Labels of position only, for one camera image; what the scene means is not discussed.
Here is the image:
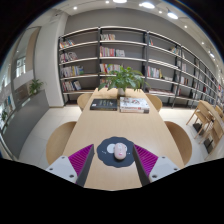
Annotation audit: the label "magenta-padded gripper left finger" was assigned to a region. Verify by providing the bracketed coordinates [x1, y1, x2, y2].
[45, 143, 95, 188]

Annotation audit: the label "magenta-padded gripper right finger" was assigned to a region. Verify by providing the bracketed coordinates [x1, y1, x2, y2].
[132, 143, 180, 187]

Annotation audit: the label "pale pink computer mouse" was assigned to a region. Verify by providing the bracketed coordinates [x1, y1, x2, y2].
[113, 142, 128, 161]

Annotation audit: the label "dark cartoon-face mouse pad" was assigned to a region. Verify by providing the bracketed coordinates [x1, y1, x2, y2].
[96, 136, 136, 169]

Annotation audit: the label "light wooden round-back chair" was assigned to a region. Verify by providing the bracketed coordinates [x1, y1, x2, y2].
[45, 120, 78, 166]
[76, 93, 94, 111]
[145, 93, 164, 113]
[164, 120, 194, 166]

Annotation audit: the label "white red-edged book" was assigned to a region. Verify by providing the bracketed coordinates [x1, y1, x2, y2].
[119, 107, 150, 115]

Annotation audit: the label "white illustrated book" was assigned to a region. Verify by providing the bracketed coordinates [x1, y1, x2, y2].
[119, 96, 151, 111]

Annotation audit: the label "wooden slat-back chair group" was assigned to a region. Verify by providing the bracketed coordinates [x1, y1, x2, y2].
[185, 99, 224, 154]

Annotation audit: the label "black hardcover book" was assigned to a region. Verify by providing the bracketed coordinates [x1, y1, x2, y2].
[89, 98, 119, 112]

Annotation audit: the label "leafy green indoor plant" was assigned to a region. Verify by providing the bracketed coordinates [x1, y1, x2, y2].
[28, 78, 45, 96]

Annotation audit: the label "green plant in white pot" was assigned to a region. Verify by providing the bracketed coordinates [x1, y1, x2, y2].
[97, 65, 148, 98]

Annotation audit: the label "grey shelf unit with books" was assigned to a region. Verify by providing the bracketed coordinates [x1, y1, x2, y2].
[58, 25, 224, 109]

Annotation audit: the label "round ceiling lights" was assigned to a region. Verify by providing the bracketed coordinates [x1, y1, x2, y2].
[71, 0, 218, 59]

